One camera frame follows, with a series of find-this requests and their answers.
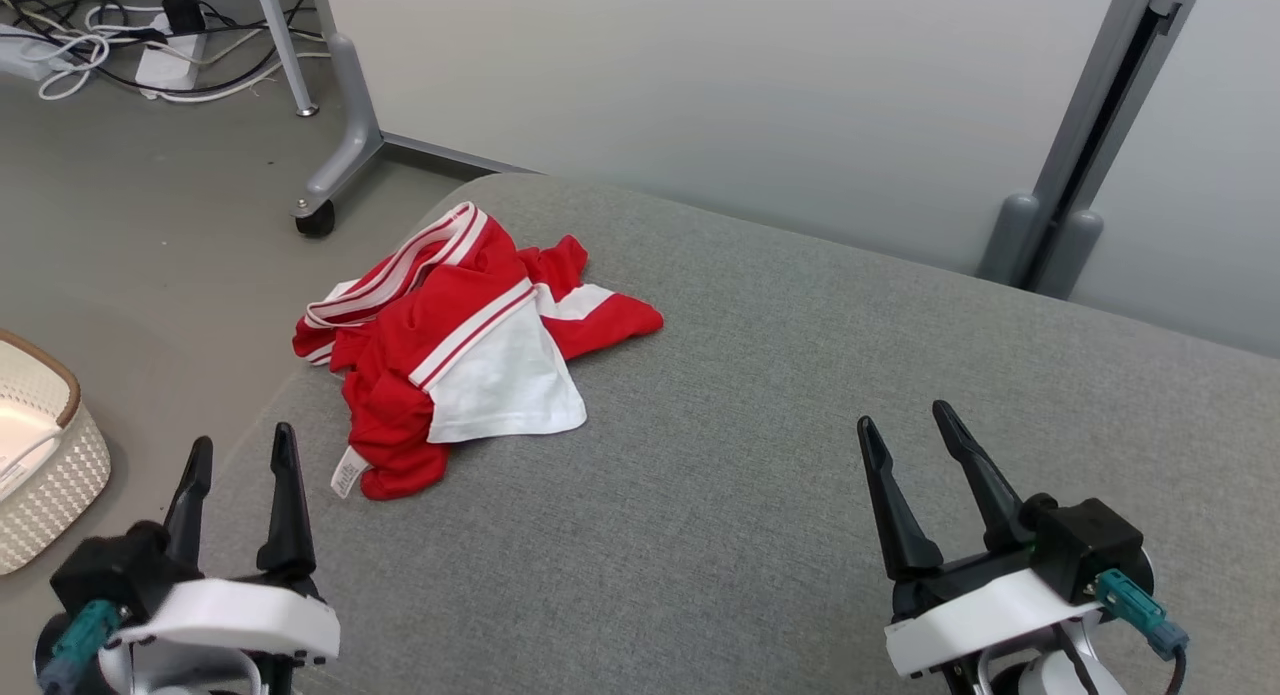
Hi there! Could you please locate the white power strip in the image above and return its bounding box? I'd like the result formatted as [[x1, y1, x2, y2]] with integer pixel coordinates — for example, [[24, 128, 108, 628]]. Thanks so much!
[[134, 13, 208, 98]]

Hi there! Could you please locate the grey table leg with caster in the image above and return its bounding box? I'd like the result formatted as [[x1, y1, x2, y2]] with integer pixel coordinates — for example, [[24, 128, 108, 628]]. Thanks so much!
[[292, 0, 386, 240]]

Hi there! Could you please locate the white floor cable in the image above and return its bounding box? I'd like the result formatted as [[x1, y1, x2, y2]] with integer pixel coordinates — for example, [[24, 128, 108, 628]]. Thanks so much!
[[0, 3, 331, 104]]

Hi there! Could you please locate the white woven laundry basket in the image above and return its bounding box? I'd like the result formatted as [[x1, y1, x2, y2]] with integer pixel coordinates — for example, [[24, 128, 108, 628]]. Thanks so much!
[[0, 329, 113, 576]]

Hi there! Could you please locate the black floor cable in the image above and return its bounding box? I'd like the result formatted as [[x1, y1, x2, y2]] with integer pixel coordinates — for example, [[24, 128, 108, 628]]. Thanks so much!
[[0, 0, 319, 98]]

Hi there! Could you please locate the right teal cable connector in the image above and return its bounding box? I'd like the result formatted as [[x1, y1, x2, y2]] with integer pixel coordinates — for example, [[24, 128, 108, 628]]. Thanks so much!
[[1094, 569, 1191, 662]]

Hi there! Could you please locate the red and white sports garment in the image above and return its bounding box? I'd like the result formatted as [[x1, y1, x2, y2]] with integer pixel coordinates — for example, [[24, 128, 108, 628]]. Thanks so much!
[[292, 201, 665, 502]]

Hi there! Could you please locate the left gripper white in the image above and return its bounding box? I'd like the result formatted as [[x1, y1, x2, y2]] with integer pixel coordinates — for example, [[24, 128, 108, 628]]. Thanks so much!
[[100, 422, 342, 695]]

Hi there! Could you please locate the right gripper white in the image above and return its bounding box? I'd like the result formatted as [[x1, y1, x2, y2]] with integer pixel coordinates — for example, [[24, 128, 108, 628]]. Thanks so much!
[[856, 400, 1102, 695]]

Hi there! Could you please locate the thin grey table leg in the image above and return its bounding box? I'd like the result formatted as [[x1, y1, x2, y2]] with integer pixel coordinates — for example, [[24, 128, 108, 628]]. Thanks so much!
[[250, 0, 320, 118]]

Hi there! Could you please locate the teal cable connector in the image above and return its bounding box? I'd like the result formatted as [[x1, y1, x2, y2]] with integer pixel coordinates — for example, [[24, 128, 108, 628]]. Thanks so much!
[[38, 599, 123, 692], [1094, 569, 1191, 662]]

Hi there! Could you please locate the left teal cable connector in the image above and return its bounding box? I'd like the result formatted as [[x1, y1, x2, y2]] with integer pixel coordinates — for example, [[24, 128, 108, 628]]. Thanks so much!
[[38, 599, 123, 692]]

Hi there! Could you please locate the grey partition post with feet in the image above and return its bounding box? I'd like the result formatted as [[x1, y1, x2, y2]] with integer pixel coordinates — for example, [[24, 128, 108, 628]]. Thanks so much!
[[975, 0, 1211, 301]]

